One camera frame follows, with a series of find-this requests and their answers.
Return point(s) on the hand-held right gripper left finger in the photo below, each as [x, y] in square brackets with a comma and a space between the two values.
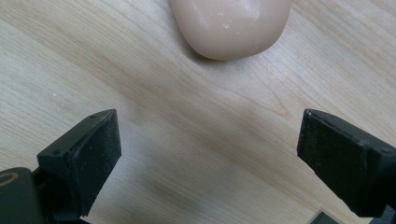
[84, 161]

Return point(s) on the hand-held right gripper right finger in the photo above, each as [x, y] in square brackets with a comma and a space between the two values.
[345, 161]

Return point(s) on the beige rounded soap bar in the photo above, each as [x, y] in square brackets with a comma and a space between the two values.
[232, 26]

